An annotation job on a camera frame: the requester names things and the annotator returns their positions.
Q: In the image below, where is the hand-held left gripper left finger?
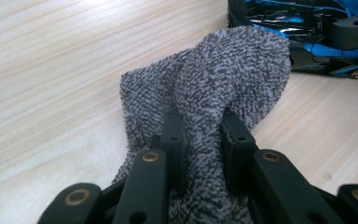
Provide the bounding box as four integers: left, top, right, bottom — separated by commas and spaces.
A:
159, 108, 187, 190

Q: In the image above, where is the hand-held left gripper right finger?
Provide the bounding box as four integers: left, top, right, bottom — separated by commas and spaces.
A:
220, 108, 259, 197

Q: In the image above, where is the blue and black toy car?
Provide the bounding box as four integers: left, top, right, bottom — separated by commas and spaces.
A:
227, 0, 358, 82

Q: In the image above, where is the grey terry cloth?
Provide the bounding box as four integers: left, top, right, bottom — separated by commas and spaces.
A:
111, 25, 293, 224

